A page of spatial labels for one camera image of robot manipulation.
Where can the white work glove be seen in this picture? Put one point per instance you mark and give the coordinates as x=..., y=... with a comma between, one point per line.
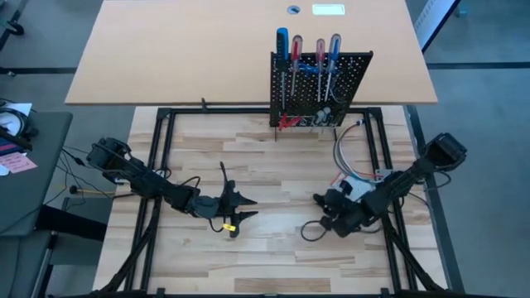
x=360, y=186

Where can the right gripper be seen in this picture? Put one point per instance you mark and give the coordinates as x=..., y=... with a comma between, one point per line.
x=345, y=215

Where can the black chair caster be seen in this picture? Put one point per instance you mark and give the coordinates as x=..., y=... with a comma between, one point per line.
x=15, y=28

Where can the pink sticky note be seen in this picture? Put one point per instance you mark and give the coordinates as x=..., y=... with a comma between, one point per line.
x=18, y=162

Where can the black frame clamp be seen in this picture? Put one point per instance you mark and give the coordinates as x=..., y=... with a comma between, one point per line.
x=204, y=104

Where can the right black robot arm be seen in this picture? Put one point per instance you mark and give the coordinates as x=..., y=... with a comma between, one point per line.
x=397, y=186

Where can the large blue-black screwdriver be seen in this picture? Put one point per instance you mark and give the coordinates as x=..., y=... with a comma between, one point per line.
x=282, y=41

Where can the white paper sheet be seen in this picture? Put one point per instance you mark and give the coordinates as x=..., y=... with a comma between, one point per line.
x=18, y=109

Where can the white perforated panel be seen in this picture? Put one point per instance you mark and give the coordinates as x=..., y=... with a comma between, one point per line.
x=432, y=20

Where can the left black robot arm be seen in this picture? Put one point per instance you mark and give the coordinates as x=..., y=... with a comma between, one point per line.
x=153, y=184

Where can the black-framed safety glasses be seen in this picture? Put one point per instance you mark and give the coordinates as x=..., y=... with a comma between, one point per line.
x=340, y=99

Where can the black metal pegboard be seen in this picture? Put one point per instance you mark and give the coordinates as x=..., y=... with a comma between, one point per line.
x=356, y=83

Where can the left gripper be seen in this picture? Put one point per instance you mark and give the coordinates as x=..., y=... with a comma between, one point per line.
x=232, y=203

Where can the grey side table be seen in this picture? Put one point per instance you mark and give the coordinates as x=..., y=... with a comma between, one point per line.
x=37, y=186

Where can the wooden stick with black knob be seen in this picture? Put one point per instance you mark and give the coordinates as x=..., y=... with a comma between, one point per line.
x=73, y=190

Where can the white rectangular desk plate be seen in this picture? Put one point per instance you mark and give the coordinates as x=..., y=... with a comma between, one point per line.
x=329, y=9

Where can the black aluminium rig frame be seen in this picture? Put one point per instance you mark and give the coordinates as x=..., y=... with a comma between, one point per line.
x=190, y=111

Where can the silver metal mounting plate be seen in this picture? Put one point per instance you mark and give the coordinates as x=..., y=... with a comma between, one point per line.
x=383, y=174

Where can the light wood desk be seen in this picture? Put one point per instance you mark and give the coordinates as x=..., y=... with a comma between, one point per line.
x=145, y=49

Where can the black table side rail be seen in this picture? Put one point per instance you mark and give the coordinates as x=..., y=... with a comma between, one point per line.
x=447, y=248

